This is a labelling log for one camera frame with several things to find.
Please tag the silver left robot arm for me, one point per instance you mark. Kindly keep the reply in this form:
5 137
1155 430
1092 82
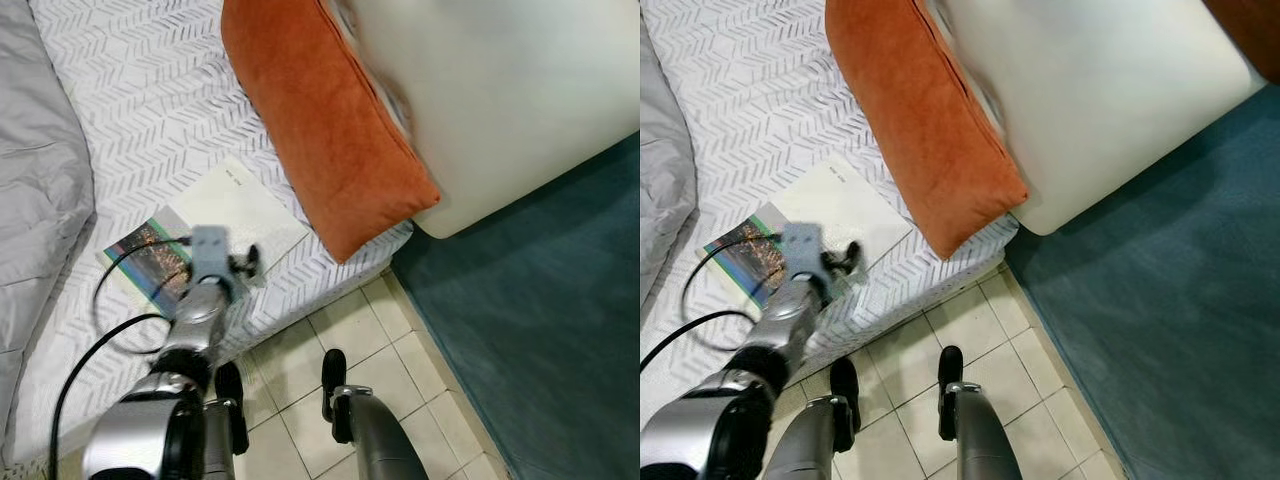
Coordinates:
195 325
785 320

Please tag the grey robot leg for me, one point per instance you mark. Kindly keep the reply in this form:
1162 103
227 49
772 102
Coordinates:
820 430
228 420
375 430
980 430

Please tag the white patterned bed cover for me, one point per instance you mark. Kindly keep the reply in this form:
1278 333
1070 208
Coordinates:
750 90
150 100

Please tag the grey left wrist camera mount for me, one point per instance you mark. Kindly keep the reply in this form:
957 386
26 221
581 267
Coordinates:
800 246
210 248

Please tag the white book with colourful picture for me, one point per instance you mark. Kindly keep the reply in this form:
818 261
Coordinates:
240 210
845 205

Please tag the grey duvet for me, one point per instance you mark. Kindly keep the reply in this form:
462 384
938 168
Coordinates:
660 170
35 180

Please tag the grey robot left leg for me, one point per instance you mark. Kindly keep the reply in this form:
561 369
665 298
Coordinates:
820 430
228 420

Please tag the large white pillow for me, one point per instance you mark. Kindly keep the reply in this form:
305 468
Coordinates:
1090 100
500 100

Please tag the grey robot right leg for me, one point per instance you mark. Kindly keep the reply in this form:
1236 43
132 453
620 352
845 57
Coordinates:
375 430
980 430

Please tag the teal rug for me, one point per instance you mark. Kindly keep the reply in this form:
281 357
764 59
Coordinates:
540 320
1160 300

